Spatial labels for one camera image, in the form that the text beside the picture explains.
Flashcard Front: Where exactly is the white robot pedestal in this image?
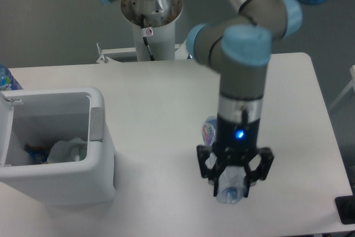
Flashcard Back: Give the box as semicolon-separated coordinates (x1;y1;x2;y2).
121;0;182;62

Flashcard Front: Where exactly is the black cable on pedestal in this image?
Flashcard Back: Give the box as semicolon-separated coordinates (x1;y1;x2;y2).
140;13;155;62

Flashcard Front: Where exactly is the blue snack wrapper in bin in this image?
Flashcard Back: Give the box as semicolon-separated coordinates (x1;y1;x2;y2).
25;144;50;164

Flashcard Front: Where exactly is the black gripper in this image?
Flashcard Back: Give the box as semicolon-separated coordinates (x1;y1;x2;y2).
196;115;274;198

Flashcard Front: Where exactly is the white plastic wrapper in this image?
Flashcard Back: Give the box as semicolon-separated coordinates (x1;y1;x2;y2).
46;137;87;164

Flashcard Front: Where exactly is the white pedestal base frame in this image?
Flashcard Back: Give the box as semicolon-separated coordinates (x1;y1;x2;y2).
96;42;192;64

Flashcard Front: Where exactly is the black device at table edge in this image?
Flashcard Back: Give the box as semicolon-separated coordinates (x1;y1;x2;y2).
335;195;354;225

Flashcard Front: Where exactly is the clear plastic water bottle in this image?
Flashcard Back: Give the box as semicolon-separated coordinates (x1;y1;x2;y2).
201;116;246;204

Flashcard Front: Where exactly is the white frame at right edge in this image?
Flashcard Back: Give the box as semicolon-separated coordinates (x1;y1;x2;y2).
328;65;354;113

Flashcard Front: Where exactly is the white trash can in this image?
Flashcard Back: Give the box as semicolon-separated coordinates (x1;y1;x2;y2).
1;87;116;205

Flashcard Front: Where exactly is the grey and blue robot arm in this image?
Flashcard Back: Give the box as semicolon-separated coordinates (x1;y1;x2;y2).
100;0;302;204

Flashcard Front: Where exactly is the blue labelled bottle at left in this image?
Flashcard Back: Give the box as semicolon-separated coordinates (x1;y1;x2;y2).
1;64;23;91

